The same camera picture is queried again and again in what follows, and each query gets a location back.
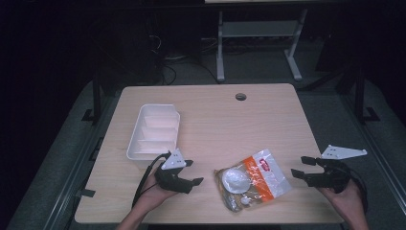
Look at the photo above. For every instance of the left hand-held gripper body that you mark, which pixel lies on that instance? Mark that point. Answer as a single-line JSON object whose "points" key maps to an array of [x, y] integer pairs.
{"points": [[174, 161]]}

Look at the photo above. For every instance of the person's right hand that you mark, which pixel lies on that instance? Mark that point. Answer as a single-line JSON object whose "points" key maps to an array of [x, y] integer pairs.
{"points": [[348, 199]]}

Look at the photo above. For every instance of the white divided plastic tray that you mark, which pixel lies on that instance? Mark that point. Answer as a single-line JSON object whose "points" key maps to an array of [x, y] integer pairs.
{"points": [[153, 132]]}

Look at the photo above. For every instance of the white metal desk frame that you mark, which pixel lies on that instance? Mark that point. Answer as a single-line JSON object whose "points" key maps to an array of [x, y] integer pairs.
{"points": [[258, 29]]}

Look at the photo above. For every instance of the black metal stand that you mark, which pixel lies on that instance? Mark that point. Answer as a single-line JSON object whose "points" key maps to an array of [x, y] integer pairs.
{"points": [[359, 96], [96, 96]]}

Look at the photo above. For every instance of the metal frame rail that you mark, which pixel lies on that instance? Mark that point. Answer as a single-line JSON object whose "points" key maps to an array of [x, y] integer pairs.
{"points": [[68, 188], [383, 159]]}

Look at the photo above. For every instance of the black table edge bracket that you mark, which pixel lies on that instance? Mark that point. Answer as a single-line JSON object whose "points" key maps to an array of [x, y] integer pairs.
{"points": [[86, 193]]}

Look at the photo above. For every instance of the clear orange snack bag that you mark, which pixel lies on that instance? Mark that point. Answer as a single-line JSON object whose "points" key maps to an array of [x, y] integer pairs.
{"points": [[269, 179]]}

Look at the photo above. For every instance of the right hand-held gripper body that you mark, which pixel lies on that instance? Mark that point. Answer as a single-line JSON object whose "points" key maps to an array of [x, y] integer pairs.
{"points": [[332, 179]]}

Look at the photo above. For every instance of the person's left hand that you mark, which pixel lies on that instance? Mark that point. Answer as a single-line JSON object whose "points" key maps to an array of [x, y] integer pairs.
{"points": [[153, 193]]}

